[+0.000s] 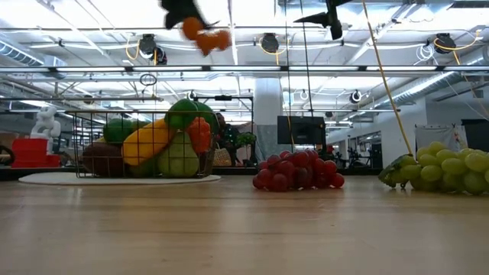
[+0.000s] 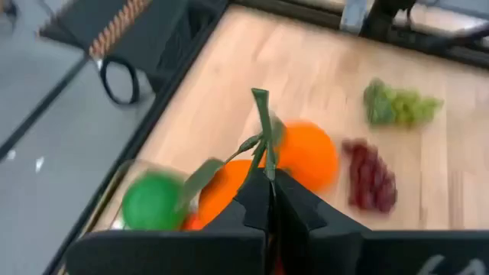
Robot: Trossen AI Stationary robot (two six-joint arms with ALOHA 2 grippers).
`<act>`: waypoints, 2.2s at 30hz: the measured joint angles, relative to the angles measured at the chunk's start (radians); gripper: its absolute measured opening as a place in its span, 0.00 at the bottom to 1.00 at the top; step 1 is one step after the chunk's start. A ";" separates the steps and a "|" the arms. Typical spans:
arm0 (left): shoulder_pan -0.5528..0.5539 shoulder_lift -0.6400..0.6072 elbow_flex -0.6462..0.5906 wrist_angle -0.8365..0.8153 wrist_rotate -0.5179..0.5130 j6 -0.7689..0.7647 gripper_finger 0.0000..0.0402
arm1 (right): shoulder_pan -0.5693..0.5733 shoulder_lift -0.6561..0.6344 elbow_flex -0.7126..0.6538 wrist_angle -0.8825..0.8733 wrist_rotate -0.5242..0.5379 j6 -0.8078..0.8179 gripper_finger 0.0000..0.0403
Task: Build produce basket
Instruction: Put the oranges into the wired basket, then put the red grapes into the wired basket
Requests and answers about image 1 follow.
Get woven wicker basket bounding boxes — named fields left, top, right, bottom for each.
left=212, top=147, right=232, bottom=168

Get black cabinet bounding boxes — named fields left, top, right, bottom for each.
left=461, top=118, right=489, bottom=153

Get white hanging sheet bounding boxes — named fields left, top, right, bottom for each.
left=415, top=124, right=468, bottom=154

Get dark red apple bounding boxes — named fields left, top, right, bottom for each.
left=82, top=142, right=125, bottom=177

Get dark flat monitor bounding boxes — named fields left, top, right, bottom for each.
left=277, top=115, right=328, bottom=145

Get yellow hanging cable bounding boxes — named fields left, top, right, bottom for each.
left=361, top=0, right=414, bottom=157

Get black ceiling cable reel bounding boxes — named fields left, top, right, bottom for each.
left=138, top=33, right=158, bottom=55
left=261, top=32, right=280, bottom=53
left=434, top=32, right=455, bottom=54

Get orange bell pepper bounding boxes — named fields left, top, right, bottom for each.
left=186, top=116, right=212, bottom=154

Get red grape bunch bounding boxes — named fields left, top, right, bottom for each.
left=251, top=150, right=346, bottom=193

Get red stacked boxes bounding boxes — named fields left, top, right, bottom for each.
left=11, top=137, right=62, bottom=169

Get white robot figure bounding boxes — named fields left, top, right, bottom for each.
left=29, top=105, right=62, bottom=154

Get potted green plant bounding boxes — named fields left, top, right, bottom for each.
left=235, top=131, right=257, bottom=165

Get white round plate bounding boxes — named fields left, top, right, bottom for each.
left=18, top=172, right=222, bottom=186

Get green pear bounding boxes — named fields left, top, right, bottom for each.
left=156, top=131, right=200, bottom=179

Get thick black looped cable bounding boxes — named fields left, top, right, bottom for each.
left=0, top=144, right=16, bottom=167

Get green grape bunch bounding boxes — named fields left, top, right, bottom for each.
left=377, top=141, right=489, bottom=196

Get yellow orange mango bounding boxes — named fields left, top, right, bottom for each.
left=121, top=118, right=176, bottom=167

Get black wire basket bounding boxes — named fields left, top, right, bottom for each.
left=70, top=109, right=218, bottom=180

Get person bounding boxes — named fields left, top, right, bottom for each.
left=215, top=112, right=241, bottom=166

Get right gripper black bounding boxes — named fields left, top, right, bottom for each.
left=293, top=0, right=353, bottom=41

